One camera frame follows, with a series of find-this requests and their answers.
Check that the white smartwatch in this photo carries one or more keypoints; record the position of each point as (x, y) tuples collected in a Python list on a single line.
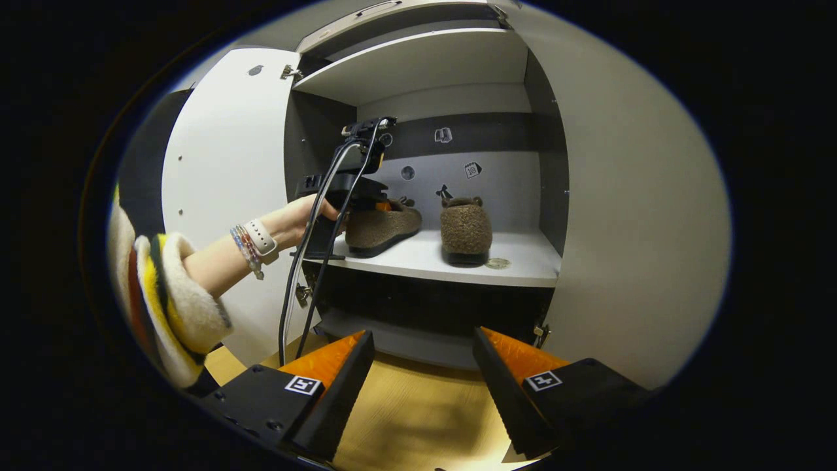
[(261, 237)]

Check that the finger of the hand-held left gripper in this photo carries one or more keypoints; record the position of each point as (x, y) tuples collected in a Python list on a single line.
[(382, 206)]

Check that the white shoe cabinet door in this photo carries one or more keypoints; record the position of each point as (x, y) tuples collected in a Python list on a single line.
[(641, 229), (222, 144)]

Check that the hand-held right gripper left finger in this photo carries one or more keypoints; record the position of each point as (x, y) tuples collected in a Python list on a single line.
[(340, 392)]

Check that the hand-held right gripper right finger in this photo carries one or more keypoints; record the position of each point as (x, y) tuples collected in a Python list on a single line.
[(507, 399)]

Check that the white shoe cabinet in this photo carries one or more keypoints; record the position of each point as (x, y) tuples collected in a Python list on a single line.
[(418, 65)]

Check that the brown fuzzy shoe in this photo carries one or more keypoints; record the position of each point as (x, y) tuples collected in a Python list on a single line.
[(386, 227), (465, 229)]

